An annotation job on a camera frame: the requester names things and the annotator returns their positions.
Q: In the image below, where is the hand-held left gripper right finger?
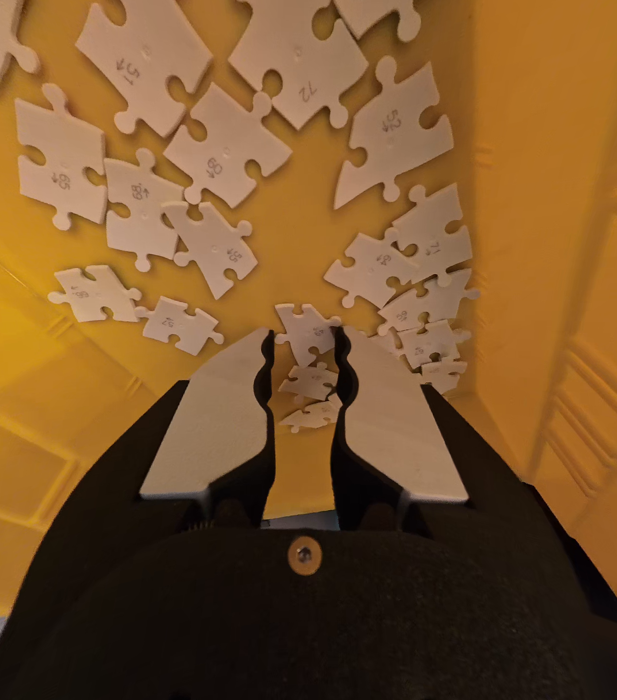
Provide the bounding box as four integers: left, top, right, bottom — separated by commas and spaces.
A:
331, 326, 470, 504

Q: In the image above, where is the yellow plastic bin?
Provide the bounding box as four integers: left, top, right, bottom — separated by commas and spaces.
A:
0, 0, 617, 616

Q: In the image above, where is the heap of white puzzle pieces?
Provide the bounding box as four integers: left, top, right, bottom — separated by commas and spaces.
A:
0, 0, 481, 434

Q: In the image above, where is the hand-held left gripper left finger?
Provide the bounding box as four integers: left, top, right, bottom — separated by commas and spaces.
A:
139, 328, 276, 499

